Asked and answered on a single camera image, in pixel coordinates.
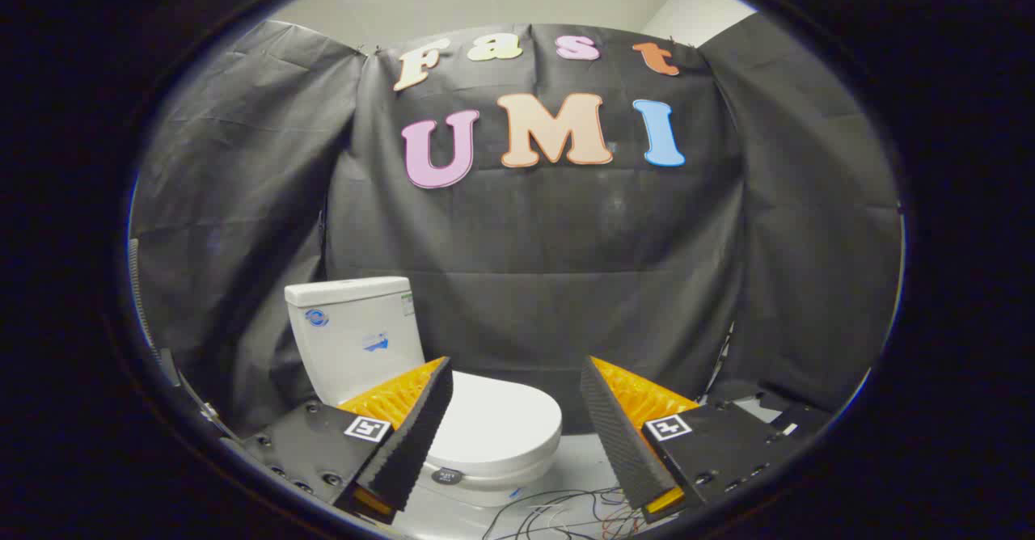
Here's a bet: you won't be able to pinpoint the black backdrop cloth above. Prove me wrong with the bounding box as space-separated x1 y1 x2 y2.
129 19 902 436

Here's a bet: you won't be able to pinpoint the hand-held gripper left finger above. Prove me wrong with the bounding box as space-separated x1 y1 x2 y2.
241 356 454 525

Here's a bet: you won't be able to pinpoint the tangle of thin cables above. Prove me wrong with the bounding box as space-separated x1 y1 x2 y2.
484 486 648 540

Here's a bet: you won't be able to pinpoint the white toilet lid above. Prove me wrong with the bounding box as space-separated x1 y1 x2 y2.
425 370 563 470

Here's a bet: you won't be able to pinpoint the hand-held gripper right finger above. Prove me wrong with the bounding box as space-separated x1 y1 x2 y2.
580 356 801 525

